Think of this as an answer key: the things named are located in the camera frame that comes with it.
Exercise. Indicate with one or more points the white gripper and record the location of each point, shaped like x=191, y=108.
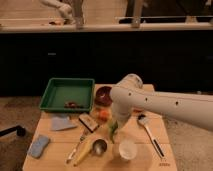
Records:
x=121, y=114

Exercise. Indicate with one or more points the green pepper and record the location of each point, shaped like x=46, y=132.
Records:
x=113, y=126

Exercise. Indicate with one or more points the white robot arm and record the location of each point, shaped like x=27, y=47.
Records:
x=128, y=94

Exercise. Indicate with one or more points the white paper cup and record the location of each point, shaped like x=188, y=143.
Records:
x=127, y=150

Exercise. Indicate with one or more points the metal cup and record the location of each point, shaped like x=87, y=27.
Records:
x=99, y=147

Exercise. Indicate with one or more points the orange carrot toy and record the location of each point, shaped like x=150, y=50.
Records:
x=138, y=110

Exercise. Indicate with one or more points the orange tomato toy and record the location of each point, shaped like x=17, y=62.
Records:
x=103, y=115

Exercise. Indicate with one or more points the dark red bowl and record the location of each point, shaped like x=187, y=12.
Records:
x=103, y=96

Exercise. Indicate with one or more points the small dark item in tray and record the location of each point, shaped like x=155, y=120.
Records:
x=72, y=105

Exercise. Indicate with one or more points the yellow banana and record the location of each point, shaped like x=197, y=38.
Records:
x=85, y=149

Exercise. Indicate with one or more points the green plastic tray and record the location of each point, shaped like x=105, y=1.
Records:
x=62, y=90

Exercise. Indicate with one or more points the light blue cloth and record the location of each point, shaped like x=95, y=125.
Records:
x=61, y=122

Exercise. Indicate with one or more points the blue sponge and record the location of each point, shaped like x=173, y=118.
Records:
x=38, y=145

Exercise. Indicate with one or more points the black chair caster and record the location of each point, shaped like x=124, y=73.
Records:
x=19, y=130

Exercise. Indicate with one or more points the black handled spoon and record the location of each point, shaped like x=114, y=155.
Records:
x=143, y=120

